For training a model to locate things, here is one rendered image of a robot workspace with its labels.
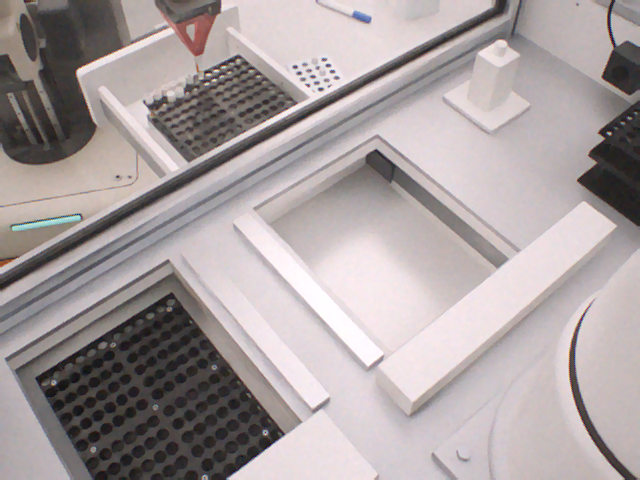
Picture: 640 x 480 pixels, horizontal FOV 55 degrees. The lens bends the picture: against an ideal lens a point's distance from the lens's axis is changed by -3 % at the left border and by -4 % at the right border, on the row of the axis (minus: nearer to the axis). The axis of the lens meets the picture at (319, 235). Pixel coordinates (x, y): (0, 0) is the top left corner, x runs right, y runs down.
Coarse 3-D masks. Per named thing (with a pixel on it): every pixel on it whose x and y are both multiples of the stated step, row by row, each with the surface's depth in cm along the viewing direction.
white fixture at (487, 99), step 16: (496, 48) 78; (480, 64) 79; (496, 64) 78; (512, 64) 79; (480, 80) 81; (496, 80) 79; (512, 80) 82; (448, 96) 85; (464, 96) 85; (480, 96) 83; (496, 96) 82; (512, 96) 85; (464, 112) 84; (480, 112) 83; (496, 112) 83; (512, 112) 83; (496, 128) 82
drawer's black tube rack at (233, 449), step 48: (144, 336) 73; (192, 336) 73; (96, 384) 69; (144, 384) 66; (192, 384) 66; (240, 384) 66; (96, 432) 63; (144, 432) 65; (192, 432) 63; (240, 432) 63
